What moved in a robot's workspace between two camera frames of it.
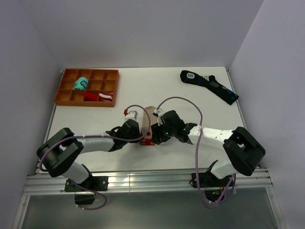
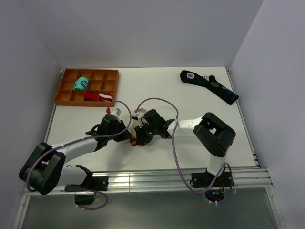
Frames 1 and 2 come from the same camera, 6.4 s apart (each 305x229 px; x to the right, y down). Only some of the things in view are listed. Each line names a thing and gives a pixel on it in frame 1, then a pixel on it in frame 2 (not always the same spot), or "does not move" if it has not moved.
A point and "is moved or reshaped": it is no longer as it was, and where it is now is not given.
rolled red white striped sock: x=106 y=97 does not move
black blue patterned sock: x=211 y=83 does not move
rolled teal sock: x=81 y=83 does not move
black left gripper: x=138 y=134 to x=125 y=136
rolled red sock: x=90 y=97 does not move
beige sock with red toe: x=152 y=112 is moved or reshaped
